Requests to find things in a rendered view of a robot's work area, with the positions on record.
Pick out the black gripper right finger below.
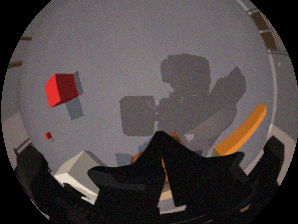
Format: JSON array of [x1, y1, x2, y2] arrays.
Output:
[[160, 131, 245, 208]]

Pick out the orange long bar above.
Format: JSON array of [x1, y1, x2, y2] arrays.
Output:
[[214, 103, 267, 157]]

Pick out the red square block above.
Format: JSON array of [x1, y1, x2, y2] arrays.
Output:
[[45, 73, 78, 108]]

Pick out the small red block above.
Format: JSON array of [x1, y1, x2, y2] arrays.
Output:
[[45, 132, 52, 140]]

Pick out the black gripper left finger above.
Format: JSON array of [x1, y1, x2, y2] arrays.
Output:
[[88, 131, 166, 208]]

